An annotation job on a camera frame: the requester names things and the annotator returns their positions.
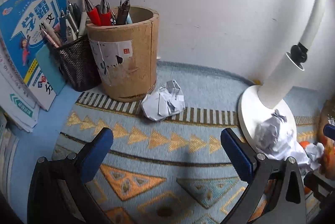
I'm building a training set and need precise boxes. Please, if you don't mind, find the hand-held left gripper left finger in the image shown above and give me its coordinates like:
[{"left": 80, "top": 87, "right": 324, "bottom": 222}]
[{"left": 27, "top": 127, "right": 114, "bottom": 224}]

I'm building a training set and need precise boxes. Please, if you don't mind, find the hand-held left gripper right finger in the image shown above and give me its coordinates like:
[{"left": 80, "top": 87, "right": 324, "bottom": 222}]
[{"left": 220, "top": 128, "right": 307, "bottom": 224}]

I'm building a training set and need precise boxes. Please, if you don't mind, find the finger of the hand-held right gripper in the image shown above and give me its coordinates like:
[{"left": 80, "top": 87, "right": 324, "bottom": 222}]
[
  {"left": 303, "top": 170, "right": 335, "bottom": 205},
  {"left": 323, "top": 123, "right": 335, "bottom": 139}
]

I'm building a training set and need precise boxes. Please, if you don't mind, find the orange snack bag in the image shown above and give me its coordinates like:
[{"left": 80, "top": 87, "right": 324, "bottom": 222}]
[{"left": 318, "top": 100, "right": 335, "bottom": 180}]

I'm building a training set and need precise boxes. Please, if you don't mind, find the crumpled grid paper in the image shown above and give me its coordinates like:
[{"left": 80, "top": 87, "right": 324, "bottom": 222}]
[{"left": 277, "top": 135, "right": 325, "bottom": 175}]

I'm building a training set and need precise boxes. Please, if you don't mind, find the blue patterned mat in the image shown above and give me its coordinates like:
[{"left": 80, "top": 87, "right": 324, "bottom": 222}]
[{"left": 8, "top": 60, "right": 335, "bottom": 224}]

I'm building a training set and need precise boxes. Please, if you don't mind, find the white desk lamp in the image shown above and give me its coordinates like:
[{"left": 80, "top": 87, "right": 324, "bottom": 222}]
[{"left": 237, "top": 0, "right": 330, "bottom": 148}]

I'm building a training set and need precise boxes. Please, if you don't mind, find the black mesh pen holder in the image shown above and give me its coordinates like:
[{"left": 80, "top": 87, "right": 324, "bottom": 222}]
[{"left": 50, "top": 34, "right": 102, "bottom": 92}]

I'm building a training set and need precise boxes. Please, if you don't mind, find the teal card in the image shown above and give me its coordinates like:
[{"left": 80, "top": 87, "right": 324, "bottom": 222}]
[{"left": 35, "top": 48, "right": 66, "bottom": 95}]

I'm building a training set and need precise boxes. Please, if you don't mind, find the stack of books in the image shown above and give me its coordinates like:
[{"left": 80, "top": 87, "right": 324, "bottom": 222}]
[{"left": 0, "top": 0, "right": 58, "bottom": 133}]

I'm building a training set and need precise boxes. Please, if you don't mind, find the brown cardboard pen cup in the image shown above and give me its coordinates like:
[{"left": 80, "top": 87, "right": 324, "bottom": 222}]
[{"left": 86, "top": 6, "right": 160, "bottom": 102}]

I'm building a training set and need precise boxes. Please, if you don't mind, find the bunch of grey pens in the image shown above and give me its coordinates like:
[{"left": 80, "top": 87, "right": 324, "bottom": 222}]
[{"left": 40, "top": 0, "right": 88, "bottom": 48}]

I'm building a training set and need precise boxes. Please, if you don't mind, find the red pen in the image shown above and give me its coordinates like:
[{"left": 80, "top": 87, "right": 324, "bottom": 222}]
[
  {"left": 99, "top": 0, "right": 113, "bottom": 26},
  {"left": 84, "top": 0, "right": 101, "bottom": 26}
]

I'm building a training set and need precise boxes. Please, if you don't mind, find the blue workbook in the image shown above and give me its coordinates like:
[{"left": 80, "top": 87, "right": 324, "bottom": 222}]
[{"left": 0, "top": 0, "right": 66, "bottom": 112}]

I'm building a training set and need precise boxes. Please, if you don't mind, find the dark grey pen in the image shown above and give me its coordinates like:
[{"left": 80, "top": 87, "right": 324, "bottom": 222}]
[{"left": 115, "top": 0, "right": 131, "bottom": 25}]

